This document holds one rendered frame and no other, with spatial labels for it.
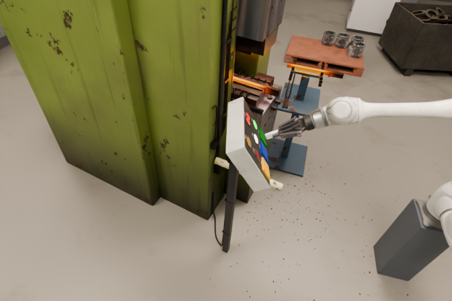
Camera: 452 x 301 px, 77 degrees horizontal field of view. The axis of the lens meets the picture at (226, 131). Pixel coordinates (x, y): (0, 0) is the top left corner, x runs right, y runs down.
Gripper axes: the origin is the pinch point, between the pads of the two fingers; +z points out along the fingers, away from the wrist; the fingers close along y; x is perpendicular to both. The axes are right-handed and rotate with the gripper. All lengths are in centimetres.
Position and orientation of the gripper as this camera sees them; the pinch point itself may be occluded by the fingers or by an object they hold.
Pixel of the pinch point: (272, 134)
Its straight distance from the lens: 142.4
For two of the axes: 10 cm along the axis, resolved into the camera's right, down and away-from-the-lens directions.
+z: -8.9, 3.2, 3.3
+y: 0.3, -6.6, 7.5
